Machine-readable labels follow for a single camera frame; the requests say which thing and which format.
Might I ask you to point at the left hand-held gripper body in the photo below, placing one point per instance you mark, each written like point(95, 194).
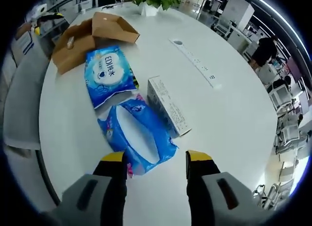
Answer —
point(38, 11)

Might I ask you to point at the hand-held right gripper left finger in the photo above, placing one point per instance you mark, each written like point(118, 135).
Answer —
point(114, 177)

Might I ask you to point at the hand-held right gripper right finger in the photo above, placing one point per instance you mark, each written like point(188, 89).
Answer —
point(197, 177)

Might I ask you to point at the brown cardboard shoe box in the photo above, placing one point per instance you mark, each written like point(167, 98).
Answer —
point(78, 41)

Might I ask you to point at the blue floral tissue pack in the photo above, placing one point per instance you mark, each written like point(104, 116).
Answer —
point(143, 138)

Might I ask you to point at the blue wet wipes soft pack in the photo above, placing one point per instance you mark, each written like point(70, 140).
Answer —
point(104, 72)

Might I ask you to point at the person's left hand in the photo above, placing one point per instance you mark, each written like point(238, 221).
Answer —
point(24, 32)

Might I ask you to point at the small white carton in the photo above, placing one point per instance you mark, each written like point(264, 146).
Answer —
point(170, 106)

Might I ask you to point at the green black packet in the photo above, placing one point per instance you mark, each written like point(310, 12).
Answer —
point(134, 78)

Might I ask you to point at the white office chair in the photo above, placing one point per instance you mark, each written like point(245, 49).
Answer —
point(280, 98)
point(290, 136)

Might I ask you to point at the white table socket panel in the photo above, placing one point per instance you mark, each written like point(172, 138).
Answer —
point(197, 62)

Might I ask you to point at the white square column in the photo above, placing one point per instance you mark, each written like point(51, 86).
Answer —
point(239, 11)

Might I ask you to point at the purple wall monitor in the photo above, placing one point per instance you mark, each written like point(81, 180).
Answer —
point(295, 70)

